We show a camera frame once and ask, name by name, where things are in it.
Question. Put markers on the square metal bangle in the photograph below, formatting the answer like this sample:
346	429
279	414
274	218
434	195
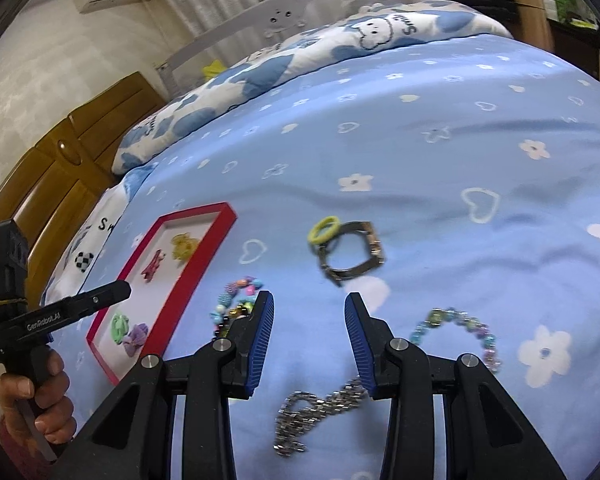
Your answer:
375	246

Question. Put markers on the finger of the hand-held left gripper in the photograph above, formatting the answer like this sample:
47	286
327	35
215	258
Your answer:
97	299

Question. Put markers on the person's left hand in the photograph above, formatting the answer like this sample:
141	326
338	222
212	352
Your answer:
55	410

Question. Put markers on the wooden headboard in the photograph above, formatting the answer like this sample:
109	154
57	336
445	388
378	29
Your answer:
55	170

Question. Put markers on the green boxes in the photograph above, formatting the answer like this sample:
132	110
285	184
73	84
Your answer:
567	0

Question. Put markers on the wooden door frame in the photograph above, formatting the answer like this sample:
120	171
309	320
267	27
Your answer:
527	5

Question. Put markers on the person's left forearm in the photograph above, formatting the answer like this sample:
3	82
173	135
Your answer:
15	452

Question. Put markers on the yellow toy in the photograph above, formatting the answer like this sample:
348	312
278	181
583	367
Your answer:
214	70

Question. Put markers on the light blue flowered bed sheet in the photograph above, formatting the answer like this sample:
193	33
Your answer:
430	185

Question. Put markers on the green hair clip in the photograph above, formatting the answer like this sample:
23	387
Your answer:
119	326

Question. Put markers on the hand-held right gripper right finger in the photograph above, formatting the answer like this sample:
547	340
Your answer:
357	345

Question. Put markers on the red rimmed white tray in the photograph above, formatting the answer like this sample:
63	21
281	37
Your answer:
190	240

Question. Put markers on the white printed pillow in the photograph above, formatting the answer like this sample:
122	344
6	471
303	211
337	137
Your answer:
105	220

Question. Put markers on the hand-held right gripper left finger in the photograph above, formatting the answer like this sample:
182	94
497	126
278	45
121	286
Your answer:
261	345

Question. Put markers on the purple hair clip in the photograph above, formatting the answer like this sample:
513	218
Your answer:
136	339

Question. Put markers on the dark wooden shelf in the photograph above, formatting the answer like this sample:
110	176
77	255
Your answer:
585	45

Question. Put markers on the white bed guard rail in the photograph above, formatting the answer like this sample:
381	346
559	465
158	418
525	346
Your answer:
280	15

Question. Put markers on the yellow hair clip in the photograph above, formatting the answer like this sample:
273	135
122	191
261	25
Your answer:
185	247

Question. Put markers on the red star hair clip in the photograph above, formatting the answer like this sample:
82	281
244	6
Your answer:
153	266

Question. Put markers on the blue white cartoon pillow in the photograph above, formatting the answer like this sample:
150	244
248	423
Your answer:
370	30

